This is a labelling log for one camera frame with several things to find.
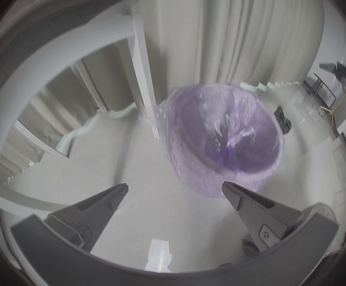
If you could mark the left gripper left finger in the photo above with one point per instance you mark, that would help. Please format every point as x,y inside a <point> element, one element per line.
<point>92,216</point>

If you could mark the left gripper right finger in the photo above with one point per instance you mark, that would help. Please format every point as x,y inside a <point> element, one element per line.
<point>260,216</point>

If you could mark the black plastic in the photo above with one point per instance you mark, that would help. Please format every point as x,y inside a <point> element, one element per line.
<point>283,121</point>

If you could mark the purple plastic bag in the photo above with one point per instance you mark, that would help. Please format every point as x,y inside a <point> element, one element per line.
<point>220,115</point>

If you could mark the white trash bin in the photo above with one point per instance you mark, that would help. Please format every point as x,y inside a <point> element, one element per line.
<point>250,171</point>

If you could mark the white curtain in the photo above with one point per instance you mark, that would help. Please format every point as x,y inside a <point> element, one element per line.
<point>280,25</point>
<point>176,25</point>

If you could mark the white chair with grey cushions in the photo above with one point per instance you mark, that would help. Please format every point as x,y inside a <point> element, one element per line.
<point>57,31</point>

